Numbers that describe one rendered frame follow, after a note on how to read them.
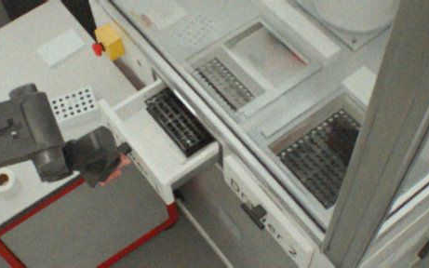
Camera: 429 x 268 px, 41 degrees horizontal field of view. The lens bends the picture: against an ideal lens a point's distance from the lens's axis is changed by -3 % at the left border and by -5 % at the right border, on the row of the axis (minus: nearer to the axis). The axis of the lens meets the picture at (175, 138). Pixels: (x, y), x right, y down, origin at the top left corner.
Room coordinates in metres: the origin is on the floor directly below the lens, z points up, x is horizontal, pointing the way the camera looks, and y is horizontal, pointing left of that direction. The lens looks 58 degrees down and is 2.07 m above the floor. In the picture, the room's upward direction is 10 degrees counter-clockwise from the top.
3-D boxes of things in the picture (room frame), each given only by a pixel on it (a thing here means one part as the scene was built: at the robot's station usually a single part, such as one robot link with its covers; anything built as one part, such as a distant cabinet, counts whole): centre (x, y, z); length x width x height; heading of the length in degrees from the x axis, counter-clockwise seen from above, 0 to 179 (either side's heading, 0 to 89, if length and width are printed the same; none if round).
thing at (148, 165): (0.74, 0.10, 0.87); 0.29 x 0.02 x 0.11; 27
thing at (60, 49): (1.20, 0.29, 0.77); 0.13 x 0.09 x 0.02; 117
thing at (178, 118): (0.83, -0.08, 0.87); 0.22 x 0.18 x 0.06; 117
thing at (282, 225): (0.52, -0.17, 0.87); 0.29 x 0.02 x 0.11; 27
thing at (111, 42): (1.09, 0.13, 0.88); 0.07 x 0.05 x 0.07; 27
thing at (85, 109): (0.96, 0.26, 0.78); 0.12 x 0.08 x 0.04; 101
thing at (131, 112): (0.83, -0.09, 0.86); 0.40 x 0.26 x 0.06; 117
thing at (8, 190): (0.76, 0.46, 0.78); 0.07 x 0.07 x 0.04
